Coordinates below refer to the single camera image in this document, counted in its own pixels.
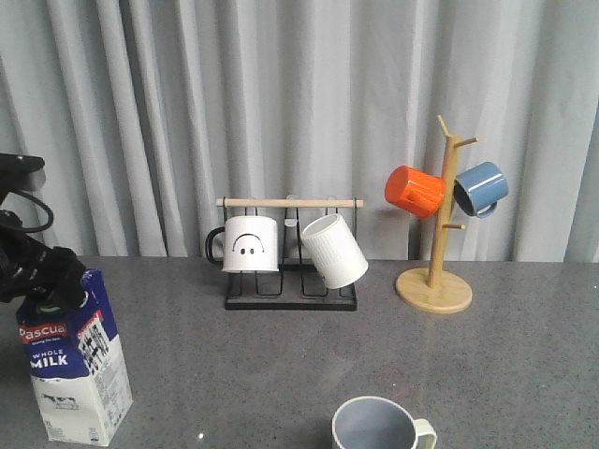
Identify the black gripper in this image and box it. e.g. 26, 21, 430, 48
1, 210, 86, 309

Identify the Pascual whole milk carton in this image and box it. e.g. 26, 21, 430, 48
16, 268, 133, 446

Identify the white HOME mug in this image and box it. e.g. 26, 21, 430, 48
331, 396, 437, 449

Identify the white smiley face mug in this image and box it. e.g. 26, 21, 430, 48
205, 215, 279, 273

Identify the white ribbed mug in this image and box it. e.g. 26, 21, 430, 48
300, 213, 369, 289

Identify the wooden mug tree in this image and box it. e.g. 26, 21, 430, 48
395, 115, 477, 314

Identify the orange mug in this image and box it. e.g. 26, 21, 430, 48
385, 165, 446, 219

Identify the blue mug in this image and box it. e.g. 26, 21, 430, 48
453, 162, 509, 218

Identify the black cable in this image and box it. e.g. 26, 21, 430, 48
0, 189, 55, 234

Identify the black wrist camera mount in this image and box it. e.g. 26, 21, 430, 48
0, 153, 46, 192

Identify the black wire mug rack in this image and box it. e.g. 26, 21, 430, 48
213, 197, 364, 311

